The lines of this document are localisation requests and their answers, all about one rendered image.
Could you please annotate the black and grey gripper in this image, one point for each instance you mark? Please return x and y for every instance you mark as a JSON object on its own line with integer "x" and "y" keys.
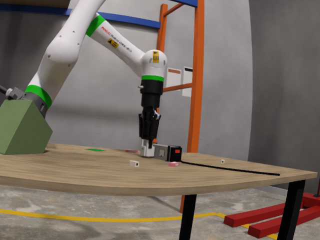
{"x": 149, "y": 121}

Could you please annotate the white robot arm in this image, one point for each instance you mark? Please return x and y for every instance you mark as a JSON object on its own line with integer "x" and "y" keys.
{"x": 62, "y": 54}

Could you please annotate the white charger with yellow prongs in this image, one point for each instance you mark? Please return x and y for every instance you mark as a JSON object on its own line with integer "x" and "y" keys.
{"x": 143, "y": 151}

